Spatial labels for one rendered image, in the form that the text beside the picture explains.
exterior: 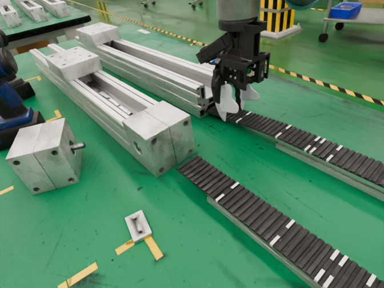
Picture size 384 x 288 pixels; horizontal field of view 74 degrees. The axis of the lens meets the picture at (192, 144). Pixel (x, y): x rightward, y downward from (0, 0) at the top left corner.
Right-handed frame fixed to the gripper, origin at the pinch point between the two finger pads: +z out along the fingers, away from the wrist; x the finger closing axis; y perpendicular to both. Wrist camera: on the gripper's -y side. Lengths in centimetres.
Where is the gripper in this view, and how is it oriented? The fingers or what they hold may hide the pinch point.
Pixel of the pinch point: (230, 110)
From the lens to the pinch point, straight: 60.8
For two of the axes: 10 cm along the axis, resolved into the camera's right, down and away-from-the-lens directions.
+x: 7.6, -4.6, 4.6
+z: 1.0, 7.8, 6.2
